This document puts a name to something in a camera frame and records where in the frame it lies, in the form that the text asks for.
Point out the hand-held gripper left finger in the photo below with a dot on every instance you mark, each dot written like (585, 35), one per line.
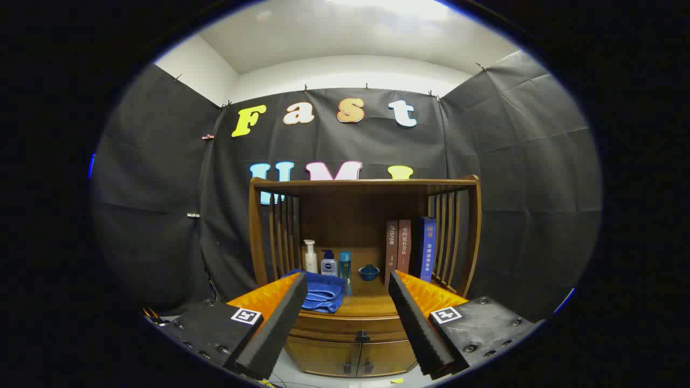
(280, 328)

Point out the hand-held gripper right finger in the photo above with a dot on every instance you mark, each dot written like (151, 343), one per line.
(418, 328)

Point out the wooden drawer with dark knob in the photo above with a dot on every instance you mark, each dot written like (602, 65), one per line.
(334, 327)

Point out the wooden cabinet door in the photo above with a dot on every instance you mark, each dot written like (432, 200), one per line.
(388, 357)
(323, 355)

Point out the wooden countertop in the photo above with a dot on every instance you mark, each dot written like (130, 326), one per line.
(372, 302)

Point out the wooden cabinet with slatted sides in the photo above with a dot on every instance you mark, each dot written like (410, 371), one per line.
(350, 215)

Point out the folded blue towel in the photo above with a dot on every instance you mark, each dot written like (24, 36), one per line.
(323, 293)

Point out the blue lidded teacup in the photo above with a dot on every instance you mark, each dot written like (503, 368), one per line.
(368, 274)

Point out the white pump bottle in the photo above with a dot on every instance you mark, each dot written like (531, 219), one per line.
(311, 261)

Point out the white lotion bottle blue cap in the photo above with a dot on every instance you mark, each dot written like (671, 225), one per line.
(329, 267)

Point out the blue book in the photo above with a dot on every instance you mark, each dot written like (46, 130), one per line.
(428, 248)

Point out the brown book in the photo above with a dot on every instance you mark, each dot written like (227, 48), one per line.
(392, 248)
(404, 245)

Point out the clear teal bottle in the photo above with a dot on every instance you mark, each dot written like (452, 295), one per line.
(345, 267)

